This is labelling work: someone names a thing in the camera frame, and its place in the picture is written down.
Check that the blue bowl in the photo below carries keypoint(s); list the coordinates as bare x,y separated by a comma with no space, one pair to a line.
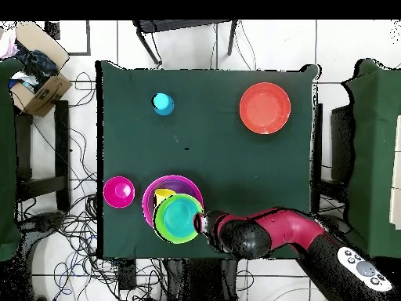
178,218

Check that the purple bowl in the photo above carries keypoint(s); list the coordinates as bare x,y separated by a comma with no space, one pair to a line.
184,186

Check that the green bowl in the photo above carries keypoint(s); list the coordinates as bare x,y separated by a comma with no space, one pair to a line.
157,222

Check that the yellow cup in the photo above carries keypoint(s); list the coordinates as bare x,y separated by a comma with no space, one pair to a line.
163,193

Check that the large pink bowl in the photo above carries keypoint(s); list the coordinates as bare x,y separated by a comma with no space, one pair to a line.
145,207

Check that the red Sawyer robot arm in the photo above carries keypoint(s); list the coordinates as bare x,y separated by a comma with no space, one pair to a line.
291,232

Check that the dark green tablecloth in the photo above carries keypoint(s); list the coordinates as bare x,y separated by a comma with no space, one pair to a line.
250,172

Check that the small crimson bowl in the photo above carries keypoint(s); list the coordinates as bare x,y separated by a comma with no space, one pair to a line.
119,192

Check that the light blue cup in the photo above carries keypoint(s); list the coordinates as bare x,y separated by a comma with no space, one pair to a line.
163,104

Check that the orange bowl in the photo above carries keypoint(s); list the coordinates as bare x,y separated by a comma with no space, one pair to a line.
265,108

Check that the black caster leg with knob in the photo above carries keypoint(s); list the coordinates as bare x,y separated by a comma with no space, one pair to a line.
44,221

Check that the black cabinet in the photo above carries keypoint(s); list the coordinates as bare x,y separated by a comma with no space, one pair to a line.
341,141

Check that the cardboard box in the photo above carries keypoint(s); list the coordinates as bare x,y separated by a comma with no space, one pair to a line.
44,94

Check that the green-covered side table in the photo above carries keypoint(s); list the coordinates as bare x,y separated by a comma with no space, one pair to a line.
7,156
376,125

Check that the black bench frame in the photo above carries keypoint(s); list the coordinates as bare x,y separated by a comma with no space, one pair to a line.
61,141

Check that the black metal chair frame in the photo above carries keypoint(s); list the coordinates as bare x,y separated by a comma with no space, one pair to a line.
175,25

